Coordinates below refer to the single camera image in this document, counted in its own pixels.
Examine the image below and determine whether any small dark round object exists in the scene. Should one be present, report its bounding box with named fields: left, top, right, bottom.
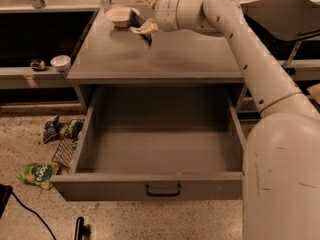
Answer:
left=30, top=59, right=46, bottom=71

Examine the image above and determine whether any dark blue snack bag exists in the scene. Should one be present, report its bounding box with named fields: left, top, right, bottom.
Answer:
left=43, top=115, right=59, bottom=143

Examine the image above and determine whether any black drawer handle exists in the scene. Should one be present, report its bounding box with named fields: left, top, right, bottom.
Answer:
left=145, top=184, right=181, bottom=198

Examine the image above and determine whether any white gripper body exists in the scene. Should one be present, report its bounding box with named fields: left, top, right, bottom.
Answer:
left=154, top=0, right=180, bottom=32

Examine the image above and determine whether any grey side shelf rail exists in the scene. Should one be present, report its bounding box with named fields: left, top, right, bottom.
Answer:
left=0, top=67, right=72, bottom=89

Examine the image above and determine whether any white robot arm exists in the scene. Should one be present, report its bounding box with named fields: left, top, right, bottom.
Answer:
left=136, top=0, right=320, bottom=240

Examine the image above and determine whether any grey open top drawer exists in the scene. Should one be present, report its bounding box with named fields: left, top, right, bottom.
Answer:
left=53, top=89, right=245, bottom=201

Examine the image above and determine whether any black object on floor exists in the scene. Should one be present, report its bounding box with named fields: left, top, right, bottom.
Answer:
left=74, top=216, right=91, bottom=240

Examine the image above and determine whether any cream paper bowl on counter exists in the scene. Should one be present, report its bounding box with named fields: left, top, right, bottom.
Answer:
left=105, top=6, right=140, bottom=28

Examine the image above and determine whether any black wire rack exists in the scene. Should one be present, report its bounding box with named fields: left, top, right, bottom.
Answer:
left=52, top=135, right=78, bottom=168

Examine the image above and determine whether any black tray on stand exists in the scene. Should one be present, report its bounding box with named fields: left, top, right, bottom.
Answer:
left=241, top=0, right=320, bottom=60

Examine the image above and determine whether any grey cabinet with counter top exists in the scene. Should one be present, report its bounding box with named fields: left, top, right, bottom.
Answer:
left=67, top=11, right=244, bottom=115

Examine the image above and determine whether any dark blue rxbar wrapper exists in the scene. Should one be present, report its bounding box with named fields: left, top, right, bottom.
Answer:
left=128, top=10, right=152, bottom=46

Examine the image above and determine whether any green snack pouch on floor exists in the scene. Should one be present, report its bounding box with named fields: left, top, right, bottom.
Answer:
left=18, top=163, right=59, bottom=190

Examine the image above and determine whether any small white bowl on shelf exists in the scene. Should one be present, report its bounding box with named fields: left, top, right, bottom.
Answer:
left=50, top=55, right=71, bottom=72

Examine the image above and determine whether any green snack bag by rack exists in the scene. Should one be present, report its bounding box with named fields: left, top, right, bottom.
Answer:
left=64, top=119, right=84, bottom=139

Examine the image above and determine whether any black cable with plug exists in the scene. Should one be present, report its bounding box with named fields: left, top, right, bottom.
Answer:
left=0, top=183, right=58, bottom=240

